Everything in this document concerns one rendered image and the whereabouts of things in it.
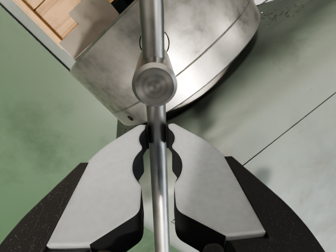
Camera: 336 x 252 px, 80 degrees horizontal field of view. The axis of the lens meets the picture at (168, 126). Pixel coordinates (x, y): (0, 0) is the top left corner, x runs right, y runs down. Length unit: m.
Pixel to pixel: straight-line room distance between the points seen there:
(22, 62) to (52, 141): 0.57
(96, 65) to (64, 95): 1.30
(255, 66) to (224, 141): 0.11
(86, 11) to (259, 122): 0.31
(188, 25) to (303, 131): 0.22
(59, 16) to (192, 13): 0.42
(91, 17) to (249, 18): 0.24
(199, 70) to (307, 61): 0.14
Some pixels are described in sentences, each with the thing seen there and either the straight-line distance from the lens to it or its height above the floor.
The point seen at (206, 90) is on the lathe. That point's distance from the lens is 0.32.
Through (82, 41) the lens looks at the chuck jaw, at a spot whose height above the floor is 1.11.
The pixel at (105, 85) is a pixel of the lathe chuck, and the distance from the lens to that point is 0.29.
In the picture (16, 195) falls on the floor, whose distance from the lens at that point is 2.06.
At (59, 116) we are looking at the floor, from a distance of 1.63.
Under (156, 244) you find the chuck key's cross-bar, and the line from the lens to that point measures 0.18.
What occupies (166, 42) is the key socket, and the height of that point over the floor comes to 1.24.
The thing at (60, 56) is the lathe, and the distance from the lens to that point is 0.98.
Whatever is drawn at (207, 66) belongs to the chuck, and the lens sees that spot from 0.26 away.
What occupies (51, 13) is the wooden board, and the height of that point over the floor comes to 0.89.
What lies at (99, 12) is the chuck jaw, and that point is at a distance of 0.38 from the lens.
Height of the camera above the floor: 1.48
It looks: 65 degrees down
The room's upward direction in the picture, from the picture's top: 151 degrees clockwise
